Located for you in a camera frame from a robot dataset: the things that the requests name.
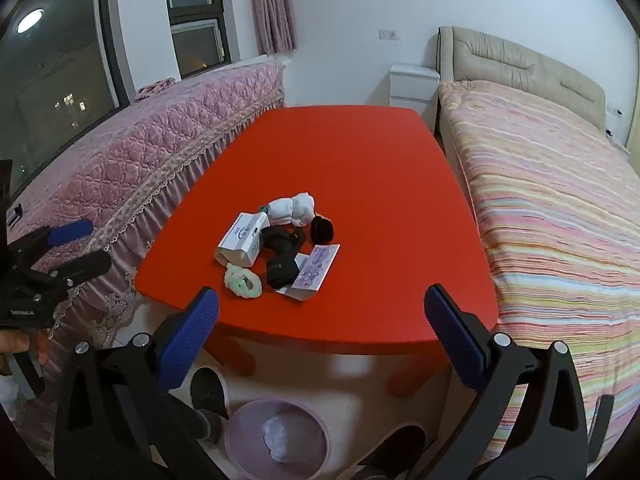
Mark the black round lid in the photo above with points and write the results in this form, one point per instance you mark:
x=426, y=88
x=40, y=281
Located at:
x=322, y=230

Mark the white cardboard box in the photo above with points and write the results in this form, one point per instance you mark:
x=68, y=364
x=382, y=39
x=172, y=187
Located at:
x=242, y=240

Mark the black slipper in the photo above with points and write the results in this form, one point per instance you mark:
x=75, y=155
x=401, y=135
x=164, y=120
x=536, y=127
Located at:
x=395, y=447
x=207, y=387

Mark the large dark window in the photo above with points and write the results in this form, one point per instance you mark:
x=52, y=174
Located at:
x=55, y=60

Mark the person's left hand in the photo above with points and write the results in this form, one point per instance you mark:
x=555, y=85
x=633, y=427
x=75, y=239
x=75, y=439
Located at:
x=11, y=347

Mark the pink curtain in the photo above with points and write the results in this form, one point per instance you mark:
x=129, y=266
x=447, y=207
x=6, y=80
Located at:
x=272, y=5

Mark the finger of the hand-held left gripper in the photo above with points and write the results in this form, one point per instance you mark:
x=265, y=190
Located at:
x=67, y=232
x=85, y=266

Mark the pink round bin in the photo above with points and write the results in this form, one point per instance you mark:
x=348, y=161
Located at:
x=240, y=440

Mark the pink quilted cover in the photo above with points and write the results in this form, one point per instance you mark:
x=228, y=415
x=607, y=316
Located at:
x=150, y=135

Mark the white nightstand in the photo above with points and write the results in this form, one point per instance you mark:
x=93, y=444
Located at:
x=412, y=90

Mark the small dark-framed window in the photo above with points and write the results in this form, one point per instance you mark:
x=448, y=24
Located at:
x=195, y=15

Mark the black sock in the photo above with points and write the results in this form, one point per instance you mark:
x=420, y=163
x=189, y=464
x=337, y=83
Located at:
x=281, y=255

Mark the beige padded headboard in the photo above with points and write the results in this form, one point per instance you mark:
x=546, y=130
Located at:
x=525, y=65

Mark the striped bed blanket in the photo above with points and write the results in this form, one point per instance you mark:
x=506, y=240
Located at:
x=550, y=210

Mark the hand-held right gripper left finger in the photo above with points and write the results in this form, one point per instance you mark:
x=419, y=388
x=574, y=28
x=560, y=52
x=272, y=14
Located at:
x=192, y=340

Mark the white paper slip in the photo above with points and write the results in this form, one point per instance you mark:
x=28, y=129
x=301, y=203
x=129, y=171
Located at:
x=299, y=296

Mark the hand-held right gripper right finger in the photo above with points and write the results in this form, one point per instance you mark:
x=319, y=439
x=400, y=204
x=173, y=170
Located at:
x=455, y=340

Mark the red table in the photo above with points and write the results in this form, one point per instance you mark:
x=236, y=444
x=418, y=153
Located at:
x=350, y=185

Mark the pink cushion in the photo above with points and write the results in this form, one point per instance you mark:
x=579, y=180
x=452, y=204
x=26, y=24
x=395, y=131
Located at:
x=156, y=88

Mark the white wall socket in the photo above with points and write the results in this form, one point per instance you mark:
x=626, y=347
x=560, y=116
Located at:
x=389, y=34
x=614, y=110

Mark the white sock bundle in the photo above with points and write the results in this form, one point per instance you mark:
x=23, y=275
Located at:
x=292, y=208

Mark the crumpled clear plastic bag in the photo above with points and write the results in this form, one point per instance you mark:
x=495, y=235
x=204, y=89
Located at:
x=280, y=435

